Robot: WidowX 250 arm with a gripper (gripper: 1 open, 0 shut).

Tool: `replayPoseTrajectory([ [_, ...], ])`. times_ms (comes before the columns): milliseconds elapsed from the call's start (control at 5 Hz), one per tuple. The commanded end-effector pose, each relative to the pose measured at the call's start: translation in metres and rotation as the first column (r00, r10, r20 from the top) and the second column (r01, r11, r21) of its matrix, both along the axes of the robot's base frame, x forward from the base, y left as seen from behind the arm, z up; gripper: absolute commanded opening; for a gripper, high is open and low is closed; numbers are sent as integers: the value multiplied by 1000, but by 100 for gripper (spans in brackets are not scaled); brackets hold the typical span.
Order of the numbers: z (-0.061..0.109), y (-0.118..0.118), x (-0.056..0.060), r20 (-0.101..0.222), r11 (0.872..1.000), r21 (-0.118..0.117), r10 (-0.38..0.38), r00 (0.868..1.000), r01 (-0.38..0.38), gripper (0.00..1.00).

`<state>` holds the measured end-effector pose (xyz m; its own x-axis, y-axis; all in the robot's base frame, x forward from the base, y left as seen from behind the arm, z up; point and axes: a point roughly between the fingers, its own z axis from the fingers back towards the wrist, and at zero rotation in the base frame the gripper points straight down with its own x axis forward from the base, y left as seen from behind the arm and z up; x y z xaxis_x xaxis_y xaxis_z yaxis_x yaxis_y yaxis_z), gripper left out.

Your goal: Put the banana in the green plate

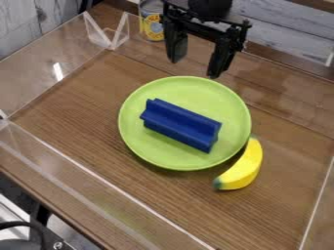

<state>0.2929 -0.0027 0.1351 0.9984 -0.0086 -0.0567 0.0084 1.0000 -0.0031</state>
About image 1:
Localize yellow toy banana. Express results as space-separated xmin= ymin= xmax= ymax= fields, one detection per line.
xmin=212 ymin=138 xmax=263 ymax=190

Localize black metal table leg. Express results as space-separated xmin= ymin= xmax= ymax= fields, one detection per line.
xmin=34 ymin=204 xmax=52 ymax=227

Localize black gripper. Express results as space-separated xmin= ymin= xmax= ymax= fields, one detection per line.
xmin=163 ymin=0 xmax=251 ymax=79

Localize green round plate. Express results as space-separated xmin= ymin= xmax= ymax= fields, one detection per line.
xmin=117 ymin=76 xmax=251 ymax=171

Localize blue plastic block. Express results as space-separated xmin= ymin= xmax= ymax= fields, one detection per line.
xmin=138 ymin=99 xmax=221 ymax=153

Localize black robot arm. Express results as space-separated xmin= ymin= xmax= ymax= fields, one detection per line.
xmin=160 ymin=0 xmax=251 ymax=79

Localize black cable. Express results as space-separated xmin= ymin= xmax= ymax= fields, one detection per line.
xmin=0 ymin=220 xmax=46 ymax=250

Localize yellow labelled tin can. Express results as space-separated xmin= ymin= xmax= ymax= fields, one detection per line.
xmin=138 ymin=0 xmax=164 ymax=42

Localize clear acrylic corner bracket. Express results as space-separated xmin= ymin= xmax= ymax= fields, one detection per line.
xmin=82 ymin=12 xmax=129 ymax=51

